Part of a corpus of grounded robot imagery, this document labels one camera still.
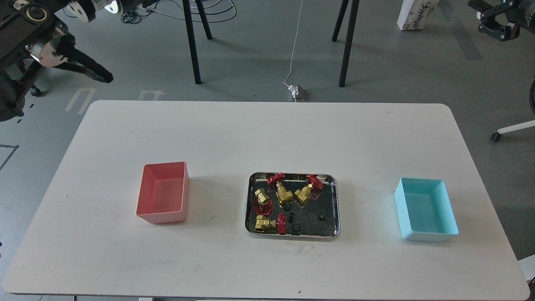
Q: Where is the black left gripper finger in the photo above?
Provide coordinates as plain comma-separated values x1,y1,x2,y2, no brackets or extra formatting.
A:
63,48,114,83

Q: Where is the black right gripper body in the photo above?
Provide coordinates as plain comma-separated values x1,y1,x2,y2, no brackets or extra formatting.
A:
468,0,520,41

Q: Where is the black cable bundle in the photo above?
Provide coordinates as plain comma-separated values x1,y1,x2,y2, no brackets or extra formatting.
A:
121,0,237,24

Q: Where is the grey floor socket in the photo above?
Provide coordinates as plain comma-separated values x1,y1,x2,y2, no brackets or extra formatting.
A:
287,84,310,102

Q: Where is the black table leg left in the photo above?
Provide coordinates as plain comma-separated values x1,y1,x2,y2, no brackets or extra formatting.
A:
182,0,212,84

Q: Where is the white chair base leg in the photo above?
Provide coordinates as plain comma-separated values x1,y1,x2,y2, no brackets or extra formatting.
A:
490,120,535,142

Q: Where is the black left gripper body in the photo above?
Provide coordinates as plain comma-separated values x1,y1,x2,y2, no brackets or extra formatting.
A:
25,26,77,70

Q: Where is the black table leg right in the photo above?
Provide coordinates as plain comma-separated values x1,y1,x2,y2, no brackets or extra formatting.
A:
332,0,360,87

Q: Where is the brass valve red handwheel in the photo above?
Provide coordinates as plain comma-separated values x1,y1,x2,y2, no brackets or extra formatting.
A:
253,188,273,217

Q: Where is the brass valve bottom left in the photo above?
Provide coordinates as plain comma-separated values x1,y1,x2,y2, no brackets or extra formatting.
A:
254,213,288,235

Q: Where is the shiny metal tray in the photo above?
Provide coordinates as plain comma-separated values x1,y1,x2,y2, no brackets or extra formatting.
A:
245,173,341,239

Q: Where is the brass valve top right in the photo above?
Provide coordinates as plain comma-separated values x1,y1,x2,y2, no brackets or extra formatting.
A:
295,174,324,208

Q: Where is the brass valve top middle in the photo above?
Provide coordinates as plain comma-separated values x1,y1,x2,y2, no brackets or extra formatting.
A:
267,173,294,207

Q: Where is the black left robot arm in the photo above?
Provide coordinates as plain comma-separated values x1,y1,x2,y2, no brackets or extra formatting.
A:
1,0,113,121

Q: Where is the light blue plastic box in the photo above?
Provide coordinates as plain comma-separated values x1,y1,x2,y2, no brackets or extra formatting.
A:
394,177,460,242

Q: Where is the white cardboard box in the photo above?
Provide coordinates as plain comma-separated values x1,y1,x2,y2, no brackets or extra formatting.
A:
397,0,439,31

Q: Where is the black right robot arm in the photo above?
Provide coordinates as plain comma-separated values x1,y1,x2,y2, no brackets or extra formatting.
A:
468,0,535,41

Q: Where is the white cable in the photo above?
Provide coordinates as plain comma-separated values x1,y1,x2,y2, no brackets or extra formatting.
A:
283,0,304,100

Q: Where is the black table leg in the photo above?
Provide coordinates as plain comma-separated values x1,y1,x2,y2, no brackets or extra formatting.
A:
182,0,212,84
332,0,360,87

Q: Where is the pink plastic box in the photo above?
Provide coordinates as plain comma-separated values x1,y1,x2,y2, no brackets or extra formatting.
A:
135,161,189,224

